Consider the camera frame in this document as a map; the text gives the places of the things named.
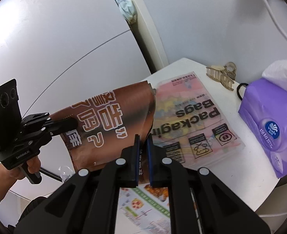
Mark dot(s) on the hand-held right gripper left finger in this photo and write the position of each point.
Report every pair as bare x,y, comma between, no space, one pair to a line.
136,160

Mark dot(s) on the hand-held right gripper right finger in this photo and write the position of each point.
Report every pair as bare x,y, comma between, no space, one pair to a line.
150,160

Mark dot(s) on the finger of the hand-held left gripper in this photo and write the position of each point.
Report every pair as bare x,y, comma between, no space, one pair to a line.
63,125

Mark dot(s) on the brown snack bag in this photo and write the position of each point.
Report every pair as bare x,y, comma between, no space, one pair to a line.
104,121

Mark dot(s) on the white printed flyer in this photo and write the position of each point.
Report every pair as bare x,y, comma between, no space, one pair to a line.
143,207

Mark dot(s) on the person's left hand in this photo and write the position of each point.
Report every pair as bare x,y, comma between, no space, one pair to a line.
33,165

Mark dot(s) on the pastel packaging bag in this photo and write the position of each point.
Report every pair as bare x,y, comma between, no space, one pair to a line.
199,117

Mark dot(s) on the white nightstand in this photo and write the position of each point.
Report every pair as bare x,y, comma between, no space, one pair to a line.
236,173

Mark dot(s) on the white wardrobe door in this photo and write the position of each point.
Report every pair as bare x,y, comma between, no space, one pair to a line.
60,29

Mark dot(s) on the beige hair claw clip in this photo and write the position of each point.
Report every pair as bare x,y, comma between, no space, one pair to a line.
219,76

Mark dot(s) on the purple tissue pack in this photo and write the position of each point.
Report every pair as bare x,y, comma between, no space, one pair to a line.
268,117

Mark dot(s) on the light blue cloth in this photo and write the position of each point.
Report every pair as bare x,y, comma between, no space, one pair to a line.
126,7

